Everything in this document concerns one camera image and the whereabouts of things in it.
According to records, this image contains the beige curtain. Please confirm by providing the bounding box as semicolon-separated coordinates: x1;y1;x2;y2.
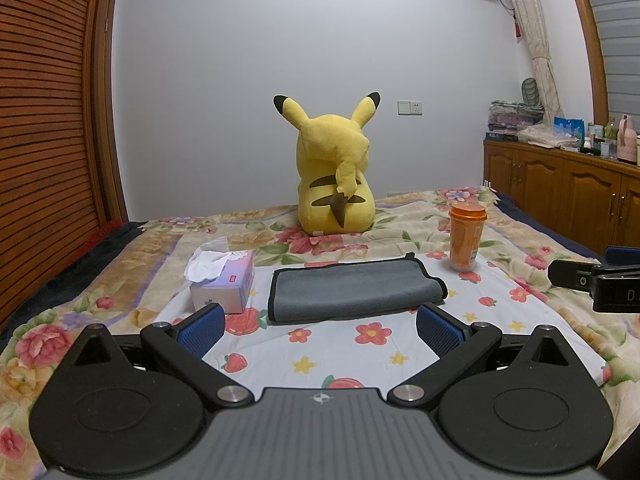
495;0;563;116

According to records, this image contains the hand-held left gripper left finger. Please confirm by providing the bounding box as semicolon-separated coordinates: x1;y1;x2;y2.
65;304;253;407

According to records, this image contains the orange lidded cup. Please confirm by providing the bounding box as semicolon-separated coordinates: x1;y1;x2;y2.
448;203;488;272

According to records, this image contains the wooden window frame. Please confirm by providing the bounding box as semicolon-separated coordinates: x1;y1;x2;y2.
562;0;608;123

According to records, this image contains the white strawberry print sheet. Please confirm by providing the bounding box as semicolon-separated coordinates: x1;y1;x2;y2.
155;252;608;391

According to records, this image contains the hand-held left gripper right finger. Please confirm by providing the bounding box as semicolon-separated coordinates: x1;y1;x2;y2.
387;303;576;407

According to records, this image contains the blue packet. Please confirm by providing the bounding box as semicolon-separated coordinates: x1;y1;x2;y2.
554;117;585;141

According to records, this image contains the stack of folded cloths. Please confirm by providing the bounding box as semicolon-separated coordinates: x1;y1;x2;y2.
487;100;543;133

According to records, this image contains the purple and grey towel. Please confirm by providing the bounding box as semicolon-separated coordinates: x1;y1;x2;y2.
266;252;448;324

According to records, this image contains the floral blanket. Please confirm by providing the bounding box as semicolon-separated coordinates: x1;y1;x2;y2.
0;186;640;480

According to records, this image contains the pink flask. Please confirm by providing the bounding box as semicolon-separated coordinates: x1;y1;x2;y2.
617;114;639;163

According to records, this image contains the beige cloth bundle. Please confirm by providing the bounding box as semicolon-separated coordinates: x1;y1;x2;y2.
517;125;576;149

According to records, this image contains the tissue box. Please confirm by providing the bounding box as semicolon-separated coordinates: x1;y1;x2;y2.
183;236;256;315

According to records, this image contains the yellow plush toy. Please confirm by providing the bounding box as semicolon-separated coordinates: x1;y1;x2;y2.
273;92;382;236

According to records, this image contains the wooden louvered wardrobe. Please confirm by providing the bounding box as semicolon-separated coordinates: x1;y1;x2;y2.
0;0;128;331

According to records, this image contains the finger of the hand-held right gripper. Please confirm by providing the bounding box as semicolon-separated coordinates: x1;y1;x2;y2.
547;259;640;291
604;246;640;265

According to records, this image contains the grey window blind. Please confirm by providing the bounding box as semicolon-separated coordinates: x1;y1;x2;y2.
580;0;640;133

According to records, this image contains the wooden cabinet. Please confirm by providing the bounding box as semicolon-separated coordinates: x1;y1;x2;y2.
482;138;640;261

